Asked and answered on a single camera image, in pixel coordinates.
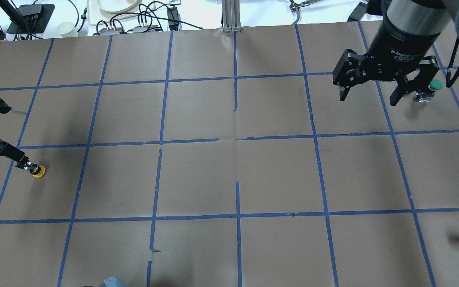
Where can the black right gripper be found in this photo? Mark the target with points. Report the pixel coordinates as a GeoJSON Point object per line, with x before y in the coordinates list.
{"type": "Point", "coordinates": [401, 43]}

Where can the yellow push button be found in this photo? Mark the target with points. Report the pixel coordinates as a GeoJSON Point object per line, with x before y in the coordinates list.
{"type": "Point", "coordinates": [35, 170]}

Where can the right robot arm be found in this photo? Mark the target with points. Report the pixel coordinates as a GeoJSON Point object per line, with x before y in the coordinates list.
{"type": "Point", "coordinates": [422, 17]}

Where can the green push button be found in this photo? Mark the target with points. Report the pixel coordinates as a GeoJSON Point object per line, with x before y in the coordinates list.
{"type": "Point", "coordinates": [426, 94]}

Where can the beige plate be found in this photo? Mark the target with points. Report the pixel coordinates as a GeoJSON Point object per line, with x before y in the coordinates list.
{"type": "Point", "coordinates": [116, 6]}

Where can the black power adapter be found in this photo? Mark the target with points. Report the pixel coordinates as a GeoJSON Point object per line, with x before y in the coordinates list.
{"type": "Point", "coordinates": [173, 18]}

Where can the aluminium frame post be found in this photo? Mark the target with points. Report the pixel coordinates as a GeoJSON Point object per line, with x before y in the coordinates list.
{"type": "Point", "coordinates": [231, 16]}

